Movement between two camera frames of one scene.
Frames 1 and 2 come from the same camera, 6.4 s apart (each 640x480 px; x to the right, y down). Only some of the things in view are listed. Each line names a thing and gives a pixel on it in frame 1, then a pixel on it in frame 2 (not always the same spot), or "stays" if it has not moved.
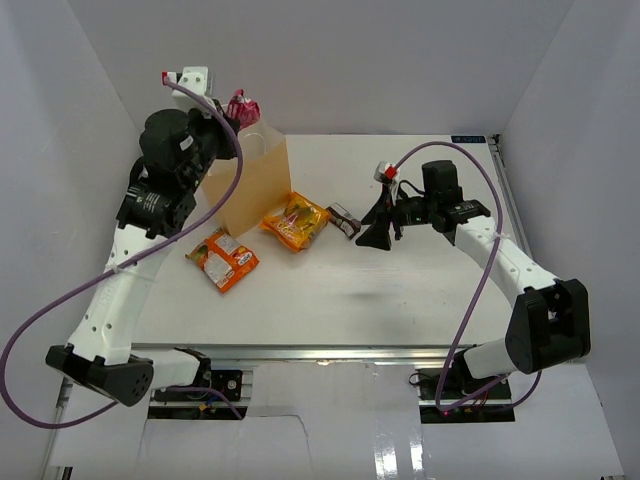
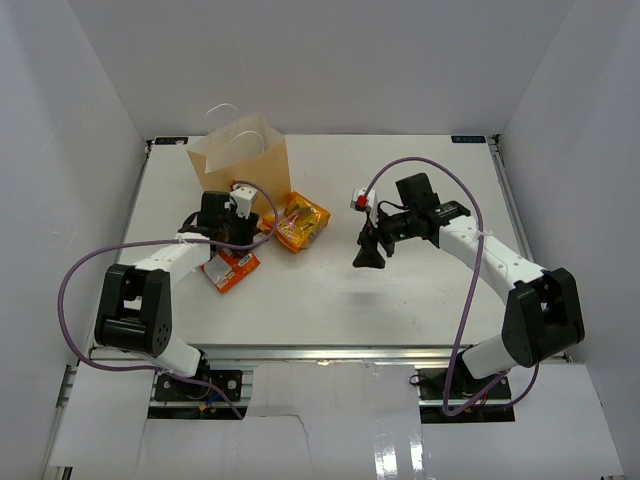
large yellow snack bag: x=298 y=224 stays
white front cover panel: x=324 y=421 stays
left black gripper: x=220 y=126 → x=246 y=235
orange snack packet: x=223 y=259 stays
